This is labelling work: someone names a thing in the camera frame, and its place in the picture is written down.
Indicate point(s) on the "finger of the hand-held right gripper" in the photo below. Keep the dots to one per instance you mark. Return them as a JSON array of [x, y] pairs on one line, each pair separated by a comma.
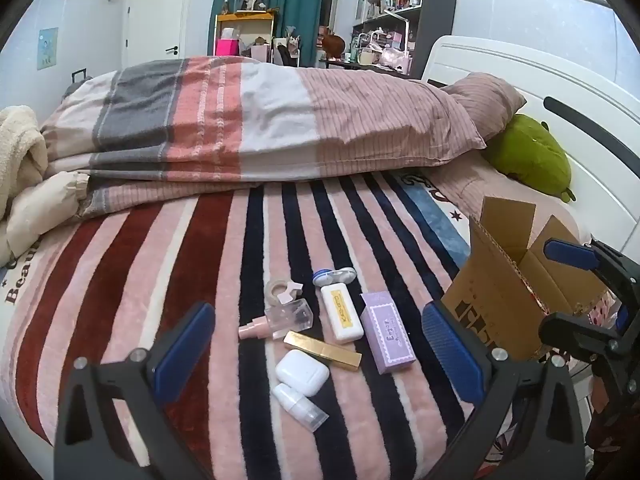
[[570, 255], [575, 330]]

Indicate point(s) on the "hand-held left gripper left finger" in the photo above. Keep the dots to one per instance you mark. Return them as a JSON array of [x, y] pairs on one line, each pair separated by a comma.
[[182, 355]]

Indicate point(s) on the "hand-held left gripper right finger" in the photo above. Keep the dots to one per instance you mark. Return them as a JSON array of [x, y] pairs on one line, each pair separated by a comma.
[[450, 355]]

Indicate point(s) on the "purple rectangular box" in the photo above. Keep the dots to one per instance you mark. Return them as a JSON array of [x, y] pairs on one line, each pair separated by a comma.
[[387, 332]]

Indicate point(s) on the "brown cardboard box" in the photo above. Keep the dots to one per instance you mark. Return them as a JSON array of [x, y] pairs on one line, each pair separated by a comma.
[[490, 290]]

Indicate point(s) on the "pink spray bottle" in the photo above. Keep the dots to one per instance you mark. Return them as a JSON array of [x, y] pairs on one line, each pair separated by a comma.
[[285, 317]]

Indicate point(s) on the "clear tape dispenser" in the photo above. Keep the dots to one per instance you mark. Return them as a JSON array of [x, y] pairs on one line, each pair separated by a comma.
[[280, 292]]

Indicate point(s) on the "white yellow-label tube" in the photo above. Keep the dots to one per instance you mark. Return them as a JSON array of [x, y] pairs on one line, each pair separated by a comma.
[[341, 312]]

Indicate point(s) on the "white earbuds case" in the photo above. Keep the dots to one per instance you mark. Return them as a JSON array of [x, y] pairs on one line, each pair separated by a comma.
[[301, 371]]

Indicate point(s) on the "gold rectangular box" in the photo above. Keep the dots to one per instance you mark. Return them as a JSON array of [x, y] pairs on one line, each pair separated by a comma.
[[322, 351]]

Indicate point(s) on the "small white bottle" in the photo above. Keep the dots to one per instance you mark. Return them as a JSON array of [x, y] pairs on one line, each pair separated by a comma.
[[300, 406]]

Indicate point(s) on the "contact lens case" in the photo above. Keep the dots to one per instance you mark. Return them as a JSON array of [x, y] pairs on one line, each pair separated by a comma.
[[335, 276]]

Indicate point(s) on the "striped fleece blanket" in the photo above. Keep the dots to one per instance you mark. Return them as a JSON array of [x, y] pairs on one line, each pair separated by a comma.
[[150, 280]]

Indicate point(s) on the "green plush pillow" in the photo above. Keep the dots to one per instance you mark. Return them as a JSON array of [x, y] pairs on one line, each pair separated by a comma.
[[530, 155]]

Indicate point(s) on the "pink striped pillow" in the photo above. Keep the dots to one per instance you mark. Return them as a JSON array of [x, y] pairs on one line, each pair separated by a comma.
[[475, 192], [485, 102]]

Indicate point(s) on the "white bed headboard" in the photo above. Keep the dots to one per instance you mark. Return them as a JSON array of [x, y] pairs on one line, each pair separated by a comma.
[[575, 110]]

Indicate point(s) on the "pink grey patchwork duvet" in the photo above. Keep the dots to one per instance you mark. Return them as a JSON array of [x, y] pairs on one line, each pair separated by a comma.
[[260, 120]]

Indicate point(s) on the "cream fleece blanket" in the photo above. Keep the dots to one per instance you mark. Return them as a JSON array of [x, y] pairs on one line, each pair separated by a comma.
[[17, 150]]

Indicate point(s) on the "pink tissue box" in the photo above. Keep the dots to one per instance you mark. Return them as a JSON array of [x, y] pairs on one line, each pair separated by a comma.
[[228, 46]]

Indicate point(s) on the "white door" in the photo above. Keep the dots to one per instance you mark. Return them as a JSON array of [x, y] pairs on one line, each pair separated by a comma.
[[155, 20]]

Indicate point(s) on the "yellow shelf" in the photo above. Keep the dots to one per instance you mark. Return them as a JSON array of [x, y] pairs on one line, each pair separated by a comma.
[[245, 17]]

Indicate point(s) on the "small wall poster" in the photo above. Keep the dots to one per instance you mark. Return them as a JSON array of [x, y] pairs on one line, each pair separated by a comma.
[[48, 49]]

